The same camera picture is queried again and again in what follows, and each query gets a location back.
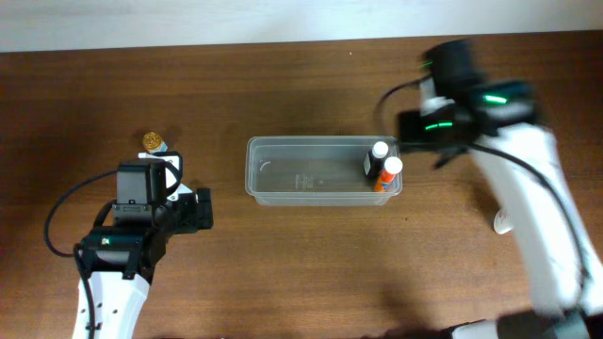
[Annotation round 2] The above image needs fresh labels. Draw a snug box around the orange bottle white cap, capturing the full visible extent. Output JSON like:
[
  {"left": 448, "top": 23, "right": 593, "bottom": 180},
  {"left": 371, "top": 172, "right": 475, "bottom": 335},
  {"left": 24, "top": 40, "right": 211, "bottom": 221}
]
[{"left": 373, "top": 156, "right": 403, "bottom": 193}]

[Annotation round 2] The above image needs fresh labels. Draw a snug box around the black bottle white cap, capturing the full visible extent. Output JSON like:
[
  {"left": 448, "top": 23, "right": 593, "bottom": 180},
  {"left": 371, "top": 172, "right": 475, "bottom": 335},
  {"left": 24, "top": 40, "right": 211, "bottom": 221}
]
[{"left": 363, "top": 141, "right": 389, "bottom": 180}]

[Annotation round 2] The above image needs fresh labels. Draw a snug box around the gold lid small jar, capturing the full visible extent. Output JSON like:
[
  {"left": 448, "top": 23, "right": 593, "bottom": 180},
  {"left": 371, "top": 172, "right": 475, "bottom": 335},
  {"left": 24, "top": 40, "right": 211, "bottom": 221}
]
[{"left": 142, "top": 132, "right": 168, "bottom": 153}]

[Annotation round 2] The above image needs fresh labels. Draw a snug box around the white bottle clear cap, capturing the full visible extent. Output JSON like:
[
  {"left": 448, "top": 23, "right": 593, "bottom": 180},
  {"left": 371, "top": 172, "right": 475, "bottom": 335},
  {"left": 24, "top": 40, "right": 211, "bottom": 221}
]
[{"left": 493, "top": 209, "right": 513, "bottom": 234}]

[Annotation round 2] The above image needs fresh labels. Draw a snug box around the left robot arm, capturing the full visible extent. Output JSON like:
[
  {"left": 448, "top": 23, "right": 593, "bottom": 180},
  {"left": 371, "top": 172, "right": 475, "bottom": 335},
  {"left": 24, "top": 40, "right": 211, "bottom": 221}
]
[{"left": 73, "top": 187, "right": 213, "bottom": 338}]

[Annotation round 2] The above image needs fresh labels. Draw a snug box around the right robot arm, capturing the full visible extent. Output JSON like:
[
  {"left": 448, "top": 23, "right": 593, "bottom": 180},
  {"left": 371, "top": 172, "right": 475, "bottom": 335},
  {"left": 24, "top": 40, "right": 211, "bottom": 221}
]
[{"left": 399, "top": 40, "right": 602, "bottom": 338}]

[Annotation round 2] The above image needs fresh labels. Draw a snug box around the clear plastic container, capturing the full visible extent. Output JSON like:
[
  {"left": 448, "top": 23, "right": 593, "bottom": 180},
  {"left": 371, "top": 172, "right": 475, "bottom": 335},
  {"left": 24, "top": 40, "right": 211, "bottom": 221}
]
[{"left": 245, "top": 136, "right": 402, "bottom": 206}]

